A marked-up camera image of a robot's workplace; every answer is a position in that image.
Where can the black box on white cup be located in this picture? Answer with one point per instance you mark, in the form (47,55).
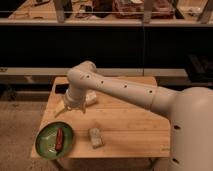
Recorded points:
(61,88)

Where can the red chili pepper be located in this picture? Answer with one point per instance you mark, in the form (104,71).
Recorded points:
(59,140)

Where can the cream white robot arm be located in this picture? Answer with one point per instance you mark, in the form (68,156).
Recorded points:
(190,112)

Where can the green ceramic bowl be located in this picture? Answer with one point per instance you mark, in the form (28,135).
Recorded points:
(45,143)

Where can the beige rectangular sponge block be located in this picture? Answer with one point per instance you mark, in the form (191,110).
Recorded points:
(95,138)

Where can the clear plastic bottle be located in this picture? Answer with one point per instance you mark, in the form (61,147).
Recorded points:
(91,98)

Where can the wooden table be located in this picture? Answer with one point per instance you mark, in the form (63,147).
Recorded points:
(133,137)

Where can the cream gripper wrist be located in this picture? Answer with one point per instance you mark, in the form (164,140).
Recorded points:
(72,101)

